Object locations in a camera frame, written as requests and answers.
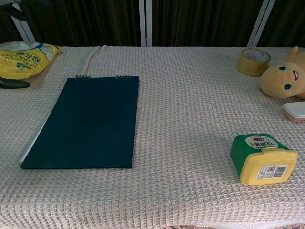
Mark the dark teal spiral notebook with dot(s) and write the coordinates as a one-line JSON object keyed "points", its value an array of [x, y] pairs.
{"points": [[85, 124]]}

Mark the beige waffle weave tablecloth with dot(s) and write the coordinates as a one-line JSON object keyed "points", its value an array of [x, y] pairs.
{"points": [[181, 114]]}

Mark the dark brown curtain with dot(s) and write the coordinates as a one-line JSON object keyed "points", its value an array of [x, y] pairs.
{"points": [[202, 21]]}

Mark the clear yellowish packing tape roll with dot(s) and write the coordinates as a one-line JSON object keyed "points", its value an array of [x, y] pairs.
{"points": [[252, 64]]}

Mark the green container with yellow lid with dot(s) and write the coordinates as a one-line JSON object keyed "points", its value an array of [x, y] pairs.
{"points": [[259, 162]]}

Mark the yellow plush toy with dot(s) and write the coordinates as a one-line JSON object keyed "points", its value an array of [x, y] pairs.
{"points": [[280, 78]]}

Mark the white and pink box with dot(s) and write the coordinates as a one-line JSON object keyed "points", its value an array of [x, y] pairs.
{"points": [[295, 111]]}

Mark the yellow plastic snack bag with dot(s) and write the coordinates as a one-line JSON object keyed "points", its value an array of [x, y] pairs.
{"points": [[19, 60]]}

